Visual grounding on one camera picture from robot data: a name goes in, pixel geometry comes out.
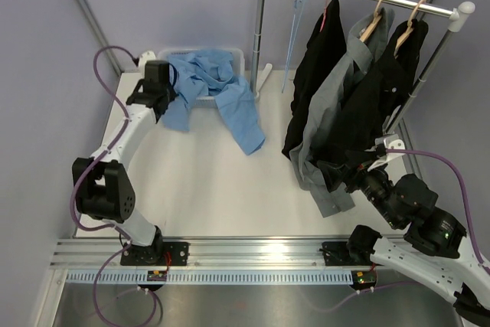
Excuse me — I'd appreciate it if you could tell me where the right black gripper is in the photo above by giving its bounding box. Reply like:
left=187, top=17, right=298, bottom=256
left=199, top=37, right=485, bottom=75
left=316, top=149, right=400, bottom=227

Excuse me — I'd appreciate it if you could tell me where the light blue shirt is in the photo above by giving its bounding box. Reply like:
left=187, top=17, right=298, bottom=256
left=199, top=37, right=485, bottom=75
left=162, top=49, right=266, bottom=155

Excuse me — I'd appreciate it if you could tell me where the blue wire hanger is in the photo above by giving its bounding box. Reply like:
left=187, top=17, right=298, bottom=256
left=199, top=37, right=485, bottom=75
left=281, top=0, right=306, bottom=93

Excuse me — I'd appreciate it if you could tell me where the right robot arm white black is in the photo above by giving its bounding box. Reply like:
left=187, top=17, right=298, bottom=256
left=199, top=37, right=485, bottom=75
left=318, top=162, right=489, bottom=326

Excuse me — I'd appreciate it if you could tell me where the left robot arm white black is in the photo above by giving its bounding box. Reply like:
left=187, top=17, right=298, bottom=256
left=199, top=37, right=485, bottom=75
left=70, top=60, right=177, bottom=265

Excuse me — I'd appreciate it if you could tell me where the black shirt on wooden hanger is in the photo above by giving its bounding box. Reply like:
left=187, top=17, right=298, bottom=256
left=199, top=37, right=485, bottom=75
left=313, top=20, right=429, bottom=168

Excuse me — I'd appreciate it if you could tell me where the black shirt on pink hanger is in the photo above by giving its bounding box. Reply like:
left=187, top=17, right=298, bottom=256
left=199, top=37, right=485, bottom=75
left=282, top=0, right=346, bottom=157

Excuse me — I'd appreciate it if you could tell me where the grey shirt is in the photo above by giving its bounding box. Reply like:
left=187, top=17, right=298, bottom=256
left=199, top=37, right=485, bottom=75
left=287, top=8, right=394, bottom=217

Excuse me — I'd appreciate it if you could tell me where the wooden hanger with grey shirt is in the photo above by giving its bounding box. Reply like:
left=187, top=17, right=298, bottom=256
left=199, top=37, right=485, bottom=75
left=359, top=0, right=384, bottom=43

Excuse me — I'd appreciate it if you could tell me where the wooden hanger with black shirt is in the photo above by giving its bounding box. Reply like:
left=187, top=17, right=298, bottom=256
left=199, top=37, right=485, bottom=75
left=394, top=0, right=426, bottom=57

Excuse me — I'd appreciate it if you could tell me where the white plastic basket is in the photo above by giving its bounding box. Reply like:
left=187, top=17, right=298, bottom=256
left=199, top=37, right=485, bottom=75
left=157, top=47, right=245, bottom=109

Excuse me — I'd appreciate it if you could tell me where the metal clothes rack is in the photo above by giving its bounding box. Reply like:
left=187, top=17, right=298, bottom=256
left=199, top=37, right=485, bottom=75
left=250, top=0, right=475, bottom=133

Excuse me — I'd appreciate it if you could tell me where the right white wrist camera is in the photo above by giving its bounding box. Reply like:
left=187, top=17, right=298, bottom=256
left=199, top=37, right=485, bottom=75
left=367, top=134, right=405, bottom=172

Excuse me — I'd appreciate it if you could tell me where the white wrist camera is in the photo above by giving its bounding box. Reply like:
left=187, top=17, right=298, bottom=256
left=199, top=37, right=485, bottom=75
left=367, top=134, right=405, bottom=172
left=132, top=51, right=156, bottom=68

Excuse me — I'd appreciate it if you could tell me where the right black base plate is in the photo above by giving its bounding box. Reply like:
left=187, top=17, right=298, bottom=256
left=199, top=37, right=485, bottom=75
left=318, top=241, right=371, bottom=267

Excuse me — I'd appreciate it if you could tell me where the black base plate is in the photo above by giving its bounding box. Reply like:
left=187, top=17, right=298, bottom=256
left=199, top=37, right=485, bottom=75
left=318, top=241, right=371, bottom=267
left=120, top=241, right=189, bottom=267

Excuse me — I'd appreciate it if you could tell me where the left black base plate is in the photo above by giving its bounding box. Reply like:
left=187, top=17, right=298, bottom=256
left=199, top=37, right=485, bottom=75
left=120, top=241, right=189, bottom=267

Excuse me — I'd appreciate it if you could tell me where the pink wire hanger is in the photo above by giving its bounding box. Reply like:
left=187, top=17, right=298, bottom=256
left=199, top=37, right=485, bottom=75
left=320, top=0, right=330, bottom=31

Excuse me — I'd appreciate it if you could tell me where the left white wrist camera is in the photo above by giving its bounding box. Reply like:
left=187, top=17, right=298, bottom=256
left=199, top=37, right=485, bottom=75
left=132, top=51, right=156, bottom=68

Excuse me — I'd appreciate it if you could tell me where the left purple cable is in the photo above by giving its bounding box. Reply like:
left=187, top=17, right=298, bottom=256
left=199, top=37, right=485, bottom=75
left=70, top=45, right=162, bottom=323

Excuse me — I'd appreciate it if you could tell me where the white slotted cable duct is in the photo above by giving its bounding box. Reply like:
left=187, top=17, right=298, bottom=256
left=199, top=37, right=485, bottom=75
left=66, top=270, right=354, bottom=286

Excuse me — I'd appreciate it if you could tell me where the aluminium mounting rail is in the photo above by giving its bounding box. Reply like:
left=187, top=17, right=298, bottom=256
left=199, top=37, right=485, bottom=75
left=49, top=237, right=422, bottom=269

